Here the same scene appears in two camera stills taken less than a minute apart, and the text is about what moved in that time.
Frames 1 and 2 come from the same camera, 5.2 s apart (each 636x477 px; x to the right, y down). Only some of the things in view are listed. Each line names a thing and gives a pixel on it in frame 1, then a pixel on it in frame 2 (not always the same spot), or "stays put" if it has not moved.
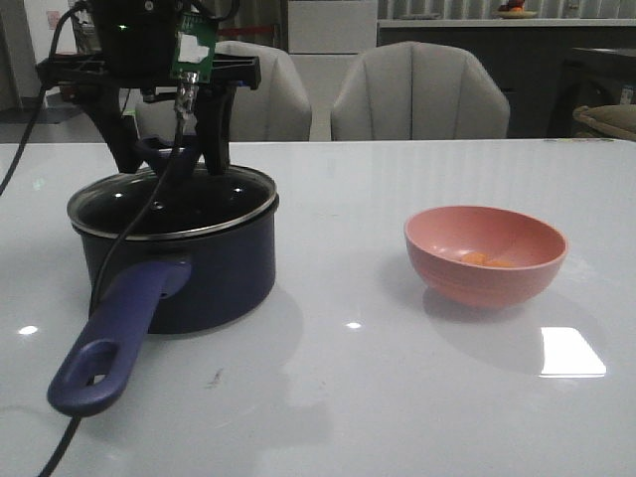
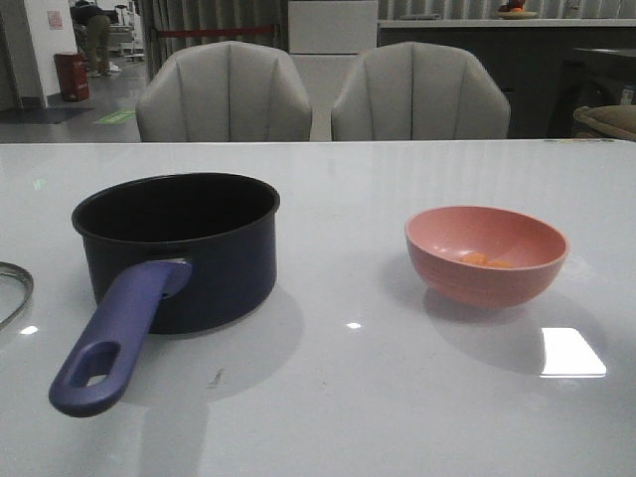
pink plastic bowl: (484, 255) stays put
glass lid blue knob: (193, 201) -> (7, 267)
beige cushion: (617, 117) stays put
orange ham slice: (475, 258) stays put
